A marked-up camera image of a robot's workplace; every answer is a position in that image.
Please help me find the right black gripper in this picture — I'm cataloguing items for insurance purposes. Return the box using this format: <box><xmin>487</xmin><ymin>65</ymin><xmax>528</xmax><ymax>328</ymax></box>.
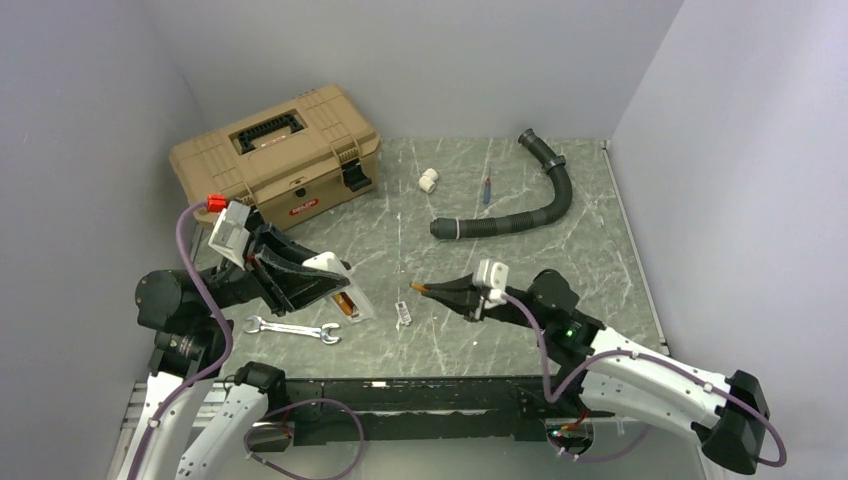
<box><xmin>422</xmin><ymin>272</ymin><xmax>548</xmax><ymax>330</ymax></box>

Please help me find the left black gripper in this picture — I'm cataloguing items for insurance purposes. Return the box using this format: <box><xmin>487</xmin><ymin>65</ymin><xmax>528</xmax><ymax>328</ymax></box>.
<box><xmin>199</xmin><ymin>220</ymin><xmax>351</xmax><ymax>314</ymax></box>

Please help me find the white remote control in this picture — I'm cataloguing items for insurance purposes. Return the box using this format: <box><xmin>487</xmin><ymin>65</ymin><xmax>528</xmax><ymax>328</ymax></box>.
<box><xmin>302</xmin><ymin>252</ymin><xmax>375</xmax><ymax>323</ymax></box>

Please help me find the tan plastic toolbox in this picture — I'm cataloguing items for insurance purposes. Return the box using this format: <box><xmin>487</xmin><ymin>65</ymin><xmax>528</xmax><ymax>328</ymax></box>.
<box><xmin>169</xmin><ymin>85</ymin><xmax>381</xmax><ymax>230</ymax></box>

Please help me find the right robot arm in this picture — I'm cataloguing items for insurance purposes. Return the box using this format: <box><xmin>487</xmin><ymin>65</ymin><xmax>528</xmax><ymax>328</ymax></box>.
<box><xmin>411</xmin><ymin>260</ymin><xmax>787</xmax><ymax>475</ymax></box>

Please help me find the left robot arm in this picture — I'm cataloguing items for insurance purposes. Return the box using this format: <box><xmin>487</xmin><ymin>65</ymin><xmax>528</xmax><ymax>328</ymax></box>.
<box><xmin>119</xmin><ymin>215</ymin><xmax>365</xmax><ymax>479</ymax></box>

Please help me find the silver open-end wrench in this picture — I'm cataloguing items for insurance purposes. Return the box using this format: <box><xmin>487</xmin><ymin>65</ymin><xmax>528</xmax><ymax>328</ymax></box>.
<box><xmin>243</xmin><ymin>315</ymin><xmax>341</xmax><ymax>345</ymax></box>

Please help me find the white pipe fitting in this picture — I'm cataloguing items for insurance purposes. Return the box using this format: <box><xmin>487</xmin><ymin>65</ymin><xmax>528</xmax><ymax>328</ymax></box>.
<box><xmin>418</xmin><ymin>168</ymin><xmax>439</xmax><ymax>194</ymax></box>

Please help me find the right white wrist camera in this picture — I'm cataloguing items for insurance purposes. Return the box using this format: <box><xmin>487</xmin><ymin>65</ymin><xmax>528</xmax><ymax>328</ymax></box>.
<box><xmin>472</xmin><ymin>259</ymin><xmax>509</xmax><ymax>309</ymax></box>

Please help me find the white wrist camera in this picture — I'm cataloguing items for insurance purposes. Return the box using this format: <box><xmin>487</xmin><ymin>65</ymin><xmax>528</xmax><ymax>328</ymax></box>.
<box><xmin>472</xmin><ymin>259</ymin><xmax>509</xmax><ymax>309</ymax></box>
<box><xmin>207</xmin><ymin>201</ymin><xmax>251</xmax><ymax>270</ymax></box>

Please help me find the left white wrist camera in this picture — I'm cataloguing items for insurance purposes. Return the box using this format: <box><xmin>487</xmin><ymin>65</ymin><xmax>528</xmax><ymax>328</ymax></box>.
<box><xmin>207</xmin><ymin>201</ymin><xmax>251</xmax><ymax>270</ymax></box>

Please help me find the black corrugated hose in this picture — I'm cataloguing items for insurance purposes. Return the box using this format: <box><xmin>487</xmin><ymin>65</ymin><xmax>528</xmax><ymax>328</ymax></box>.
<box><xmin>429</xmin><ymin>128</ymin><xmax>574</xmax><ymax>240</ymax></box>

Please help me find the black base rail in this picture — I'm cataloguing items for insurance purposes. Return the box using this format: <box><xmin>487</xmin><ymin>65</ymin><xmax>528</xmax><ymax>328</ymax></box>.
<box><xmin>251</xmin><ymin>376</ymin><xmax>600</xmax><ymax>451</ymax></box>

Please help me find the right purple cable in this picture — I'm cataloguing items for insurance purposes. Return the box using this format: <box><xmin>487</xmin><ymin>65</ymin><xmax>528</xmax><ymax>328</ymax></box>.
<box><xmin>500</xmin><ymin>292</ymin><xmax>788</xmax><ymax>468</ymax></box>

